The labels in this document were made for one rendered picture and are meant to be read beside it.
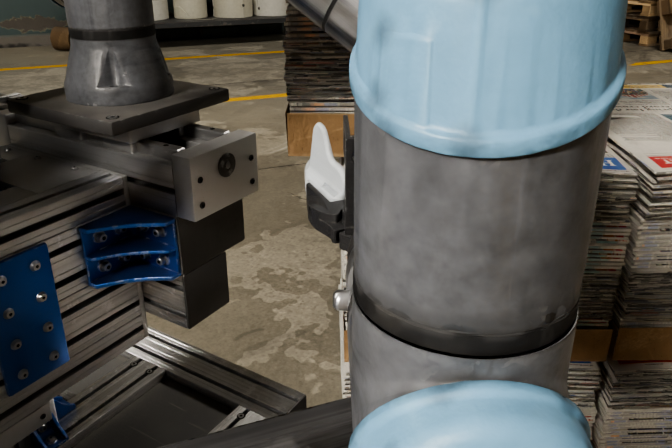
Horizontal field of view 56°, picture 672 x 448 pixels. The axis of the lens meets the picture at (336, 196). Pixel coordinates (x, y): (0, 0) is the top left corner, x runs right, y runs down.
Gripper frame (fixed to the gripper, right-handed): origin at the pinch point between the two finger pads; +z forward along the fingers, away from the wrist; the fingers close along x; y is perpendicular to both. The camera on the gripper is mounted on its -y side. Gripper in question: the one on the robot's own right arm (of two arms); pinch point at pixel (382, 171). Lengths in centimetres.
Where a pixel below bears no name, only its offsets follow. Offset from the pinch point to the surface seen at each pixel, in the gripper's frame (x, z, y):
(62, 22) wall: 270, 606, -63
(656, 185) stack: -27.1, 7.3, -4.3
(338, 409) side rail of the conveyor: 4.1, -21.7, -5.4
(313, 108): 5.8, 9.2, 2.9
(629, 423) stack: -29.4, 6.8, -33.1
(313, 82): 5.8, 9.7, 5.3
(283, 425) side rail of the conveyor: 6.9, -22.8, -5.4
